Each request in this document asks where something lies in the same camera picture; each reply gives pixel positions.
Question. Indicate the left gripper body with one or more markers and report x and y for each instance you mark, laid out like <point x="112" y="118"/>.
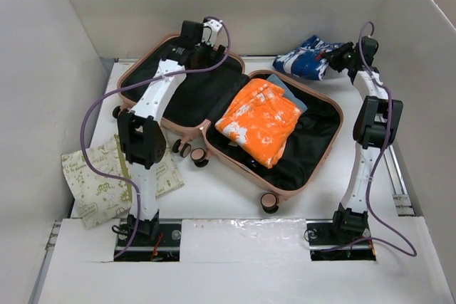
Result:
<point x="204" y="51"/>

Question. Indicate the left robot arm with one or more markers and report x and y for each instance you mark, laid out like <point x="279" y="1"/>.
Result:
<point x="141" y="138"/>

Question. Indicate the aluminium rail right side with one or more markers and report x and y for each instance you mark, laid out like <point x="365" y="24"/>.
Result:
<point x="395" y="172"/>

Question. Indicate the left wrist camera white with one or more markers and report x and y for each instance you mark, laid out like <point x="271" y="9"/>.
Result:
<point x="211" y="30"/>

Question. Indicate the pink hardshell suitcase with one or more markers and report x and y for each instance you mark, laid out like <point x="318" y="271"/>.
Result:
<point x="202" y="98"/>

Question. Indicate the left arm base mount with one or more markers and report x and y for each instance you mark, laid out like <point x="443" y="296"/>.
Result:
<point x="165" y="248"/>

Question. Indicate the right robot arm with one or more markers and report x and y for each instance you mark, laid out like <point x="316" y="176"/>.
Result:
<point x="374" y="130"/>

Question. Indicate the orange white tie-dye garment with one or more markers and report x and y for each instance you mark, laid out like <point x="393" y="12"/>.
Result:
<point x="260" y="120"/>

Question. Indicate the blue white patterned garment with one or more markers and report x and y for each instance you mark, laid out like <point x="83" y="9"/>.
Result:
<point x="306" y="61"/>

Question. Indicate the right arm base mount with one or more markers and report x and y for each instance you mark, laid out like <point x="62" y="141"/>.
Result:
<point x="327" y="245"/>

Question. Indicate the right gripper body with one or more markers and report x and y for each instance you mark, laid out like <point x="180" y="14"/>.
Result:
<point x="343" y="57"/>

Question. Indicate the grey-blue cloth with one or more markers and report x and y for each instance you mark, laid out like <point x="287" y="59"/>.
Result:
<point x="274" y="79"/>

